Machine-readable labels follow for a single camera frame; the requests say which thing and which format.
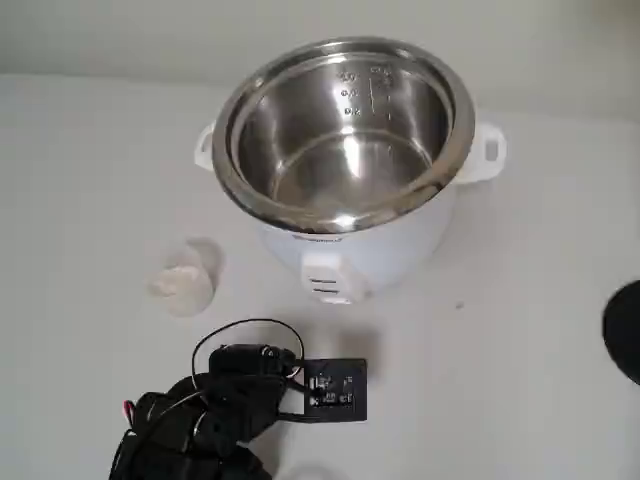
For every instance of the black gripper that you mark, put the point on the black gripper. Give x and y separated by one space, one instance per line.
248 361

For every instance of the translucent white plastic cup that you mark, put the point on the translucent white plastic cup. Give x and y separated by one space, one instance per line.
192 295

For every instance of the white rice grains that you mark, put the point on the white rice grains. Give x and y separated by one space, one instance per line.
172 282

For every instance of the white rice cooker housing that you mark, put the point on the white rice cooker housing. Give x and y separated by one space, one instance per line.
400 240

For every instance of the stainless steel inner pot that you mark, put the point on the stainless steel inner pot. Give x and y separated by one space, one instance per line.
310 125

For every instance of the black round object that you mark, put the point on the black round object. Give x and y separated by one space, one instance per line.
625 335

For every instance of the black camera board mount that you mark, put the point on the black camera board mount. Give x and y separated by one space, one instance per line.
352 400

